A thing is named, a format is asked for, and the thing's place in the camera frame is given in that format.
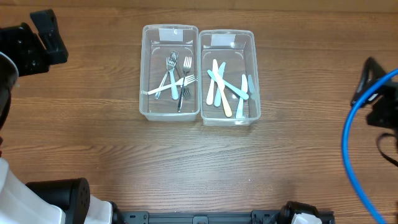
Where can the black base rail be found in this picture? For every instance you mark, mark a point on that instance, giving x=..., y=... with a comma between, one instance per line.
x=253, y=217

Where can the white plastic fork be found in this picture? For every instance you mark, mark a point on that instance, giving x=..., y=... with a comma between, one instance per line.
x=189, y=79

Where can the yellow plastic knife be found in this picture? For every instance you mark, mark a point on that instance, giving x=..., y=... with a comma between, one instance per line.
x=221, y=87

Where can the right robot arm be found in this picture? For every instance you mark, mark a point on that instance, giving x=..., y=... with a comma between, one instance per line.
x=375, y=88

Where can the clear plastic container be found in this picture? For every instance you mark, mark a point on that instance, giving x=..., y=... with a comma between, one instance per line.
x=169, y=79
x=238, y=50

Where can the right clear plastic container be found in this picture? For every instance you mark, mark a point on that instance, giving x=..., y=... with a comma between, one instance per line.
x=238, y=50

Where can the black handled steel fork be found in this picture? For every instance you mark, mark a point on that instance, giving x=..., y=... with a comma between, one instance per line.
x=186, y=68

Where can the light blue plastic fork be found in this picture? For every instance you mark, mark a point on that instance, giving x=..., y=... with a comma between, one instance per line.
x=170, y=68

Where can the light blue plastic knife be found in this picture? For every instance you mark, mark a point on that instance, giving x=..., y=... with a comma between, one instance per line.
x=244, y=88

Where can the left clear plastic container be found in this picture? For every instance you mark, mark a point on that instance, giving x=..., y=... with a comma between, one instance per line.
x=169, y=79

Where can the pale grey plastic knife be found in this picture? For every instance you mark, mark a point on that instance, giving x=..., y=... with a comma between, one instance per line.
x=217, y=101

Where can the steel fork crossing diagonally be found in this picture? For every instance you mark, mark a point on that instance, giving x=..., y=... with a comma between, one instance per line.
x=173, y=56

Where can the white plastic knife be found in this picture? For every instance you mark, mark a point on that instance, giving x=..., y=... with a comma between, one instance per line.
x=210, y=96

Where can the teal plastic knife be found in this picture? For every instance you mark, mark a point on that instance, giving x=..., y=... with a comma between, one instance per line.
x=235, y=90

